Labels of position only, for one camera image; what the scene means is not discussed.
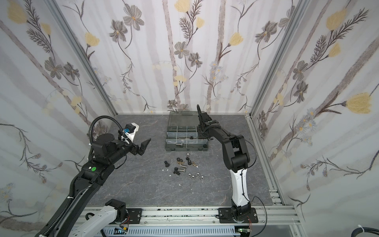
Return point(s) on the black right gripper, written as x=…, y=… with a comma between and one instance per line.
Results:
x=205, y=125

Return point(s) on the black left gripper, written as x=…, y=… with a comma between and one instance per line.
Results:
x=134, y=149

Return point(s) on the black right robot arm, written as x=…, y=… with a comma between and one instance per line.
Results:
x=236, y=159

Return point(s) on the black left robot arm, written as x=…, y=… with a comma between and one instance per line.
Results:
x=105, y=152

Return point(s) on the green plastic compartment organizer box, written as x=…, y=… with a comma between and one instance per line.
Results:
x=181, y=126

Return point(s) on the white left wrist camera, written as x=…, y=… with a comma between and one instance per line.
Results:
x=129, y=132

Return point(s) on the white slotted cable duct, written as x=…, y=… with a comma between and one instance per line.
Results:
x=172, y=231

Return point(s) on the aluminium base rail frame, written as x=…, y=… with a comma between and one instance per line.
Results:
x=265, y=220

